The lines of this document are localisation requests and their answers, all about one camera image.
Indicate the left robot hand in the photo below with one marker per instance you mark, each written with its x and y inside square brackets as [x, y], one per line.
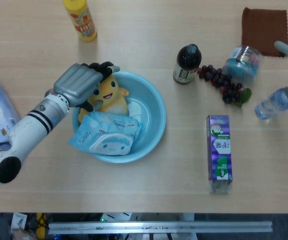
[76, 80]

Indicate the yellow plush toy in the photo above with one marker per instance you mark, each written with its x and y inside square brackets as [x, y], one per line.
[111, 97]

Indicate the dark glass bottle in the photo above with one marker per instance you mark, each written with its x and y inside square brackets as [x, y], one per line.
[186, 62]

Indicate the purple milk carton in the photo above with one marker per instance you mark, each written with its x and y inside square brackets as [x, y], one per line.
[220, 147]

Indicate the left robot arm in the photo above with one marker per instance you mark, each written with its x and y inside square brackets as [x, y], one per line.
[28, 125]

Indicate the clear water bottle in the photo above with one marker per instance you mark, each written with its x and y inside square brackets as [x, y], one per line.
[271, 105]

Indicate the yellow detergent bottle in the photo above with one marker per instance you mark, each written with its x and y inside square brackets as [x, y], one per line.
[83, 22]

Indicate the brown cloth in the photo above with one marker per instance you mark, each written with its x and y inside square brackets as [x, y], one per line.
[261, 30]

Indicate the clear jar with blue clips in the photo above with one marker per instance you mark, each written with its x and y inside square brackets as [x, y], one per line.
[241, 67]

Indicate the blue wet wipes pack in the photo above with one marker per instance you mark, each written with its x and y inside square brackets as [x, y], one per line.
[103, 132]

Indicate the white paper sticker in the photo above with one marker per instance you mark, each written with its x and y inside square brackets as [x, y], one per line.
[135, 111]

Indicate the artificial grape bunch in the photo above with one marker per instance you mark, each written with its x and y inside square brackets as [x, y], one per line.
[224, 82]

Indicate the light blue plastic basin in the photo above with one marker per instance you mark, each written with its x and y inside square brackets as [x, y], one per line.
[151, 112]

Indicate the white device under table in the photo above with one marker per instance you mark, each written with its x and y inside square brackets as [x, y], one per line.
[116, 217]

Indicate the aluminium rail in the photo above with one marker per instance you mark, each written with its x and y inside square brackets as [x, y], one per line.
[158, 227]

